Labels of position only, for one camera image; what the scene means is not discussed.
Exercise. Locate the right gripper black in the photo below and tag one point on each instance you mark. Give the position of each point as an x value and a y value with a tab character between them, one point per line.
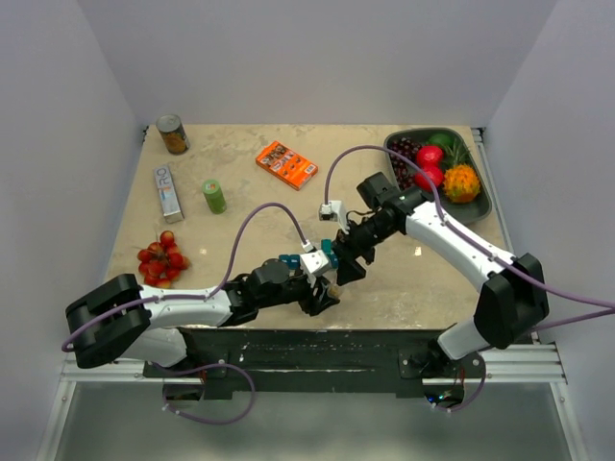
346	246

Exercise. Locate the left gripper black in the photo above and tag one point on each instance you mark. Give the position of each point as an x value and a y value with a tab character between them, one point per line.
315	303

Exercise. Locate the clear pill bottle yellow capsules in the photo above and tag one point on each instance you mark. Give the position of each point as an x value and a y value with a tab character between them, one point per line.
334	290

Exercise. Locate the teal weekly pill organizer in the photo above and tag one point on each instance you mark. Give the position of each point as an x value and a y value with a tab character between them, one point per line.
293	261

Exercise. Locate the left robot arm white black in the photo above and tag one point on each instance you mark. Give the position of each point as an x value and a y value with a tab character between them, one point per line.
124	319

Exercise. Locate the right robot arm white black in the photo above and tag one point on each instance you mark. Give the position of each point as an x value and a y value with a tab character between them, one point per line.
511	300

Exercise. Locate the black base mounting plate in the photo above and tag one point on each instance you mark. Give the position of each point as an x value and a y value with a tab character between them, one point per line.
377	361

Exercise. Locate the dark purple grape bunch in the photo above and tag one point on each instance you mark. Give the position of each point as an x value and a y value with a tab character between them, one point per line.
404	147

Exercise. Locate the orange cardboard box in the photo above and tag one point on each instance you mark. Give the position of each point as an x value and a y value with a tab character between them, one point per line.
286	165

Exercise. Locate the lower red pomegranate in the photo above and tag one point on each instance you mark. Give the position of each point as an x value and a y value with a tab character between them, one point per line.
432	173

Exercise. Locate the red pomegranate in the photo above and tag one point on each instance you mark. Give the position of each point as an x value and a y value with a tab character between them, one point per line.
432	173
429	155

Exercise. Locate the upper red pomegranate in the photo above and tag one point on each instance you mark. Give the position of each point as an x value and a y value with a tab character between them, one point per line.
429	155

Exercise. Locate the dark grey fruit tray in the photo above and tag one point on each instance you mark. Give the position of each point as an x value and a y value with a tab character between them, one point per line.
459	154

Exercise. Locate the orange spiky kiwano fruit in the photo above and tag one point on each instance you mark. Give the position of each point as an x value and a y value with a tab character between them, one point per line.
461	184

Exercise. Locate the green cylindrical container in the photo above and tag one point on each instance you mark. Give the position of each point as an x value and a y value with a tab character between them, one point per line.
214	196

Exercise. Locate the green lime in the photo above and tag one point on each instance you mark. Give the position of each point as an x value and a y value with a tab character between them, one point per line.
441	140

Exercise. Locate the red cherry bunch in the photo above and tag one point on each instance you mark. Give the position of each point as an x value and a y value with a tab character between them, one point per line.
162	263

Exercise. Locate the silver toothpaste box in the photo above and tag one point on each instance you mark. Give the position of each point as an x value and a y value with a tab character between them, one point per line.
169	200

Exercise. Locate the tin can fruit label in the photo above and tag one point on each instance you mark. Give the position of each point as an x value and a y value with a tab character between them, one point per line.
173	135

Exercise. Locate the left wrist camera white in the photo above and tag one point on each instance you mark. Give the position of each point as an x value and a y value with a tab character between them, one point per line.
315	262

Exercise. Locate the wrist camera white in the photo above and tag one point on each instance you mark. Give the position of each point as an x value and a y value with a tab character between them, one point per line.
315	262
334	211

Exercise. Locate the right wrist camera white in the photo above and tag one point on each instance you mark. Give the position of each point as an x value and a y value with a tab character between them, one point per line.
334	211

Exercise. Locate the aluminium frame rail right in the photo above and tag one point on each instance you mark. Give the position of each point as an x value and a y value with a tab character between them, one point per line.
477	134

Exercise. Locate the aluminium frame rail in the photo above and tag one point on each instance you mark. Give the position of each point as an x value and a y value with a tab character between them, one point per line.
477	134
522	413

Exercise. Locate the aluminium frame rail front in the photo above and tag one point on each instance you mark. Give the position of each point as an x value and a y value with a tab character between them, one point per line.
522	413

